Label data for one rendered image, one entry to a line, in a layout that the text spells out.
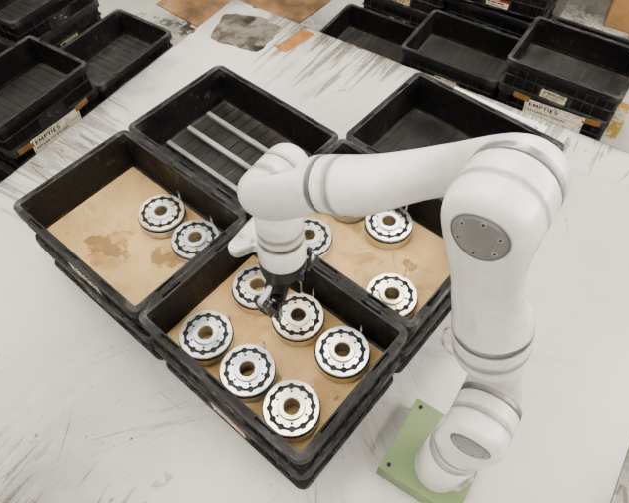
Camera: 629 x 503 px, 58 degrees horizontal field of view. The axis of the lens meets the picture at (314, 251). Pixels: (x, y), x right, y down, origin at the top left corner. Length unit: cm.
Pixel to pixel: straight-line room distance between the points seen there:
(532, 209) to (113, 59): 222
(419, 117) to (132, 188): 74
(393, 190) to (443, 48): 195
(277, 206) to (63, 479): 77
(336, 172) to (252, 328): 57
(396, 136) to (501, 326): 91
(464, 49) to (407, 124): 109
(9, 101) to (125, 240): 113
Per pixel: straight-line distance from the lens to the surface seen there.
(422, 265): 121
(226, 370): 107
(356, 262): 120
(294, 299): 112
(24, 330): 142
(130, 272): 125
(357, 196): 60
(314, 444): 94
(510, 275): 53
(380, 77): 182
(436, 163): 58
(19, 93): 235
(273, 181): 67
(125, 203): 137
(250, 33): 199
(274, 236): 77
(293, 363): 109
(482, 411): 83
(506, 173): 49
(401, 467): 113
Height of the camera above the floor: 183
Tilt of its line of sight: 56 degrees down
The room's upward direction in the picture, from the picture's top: 1 degrees counter-clockwise
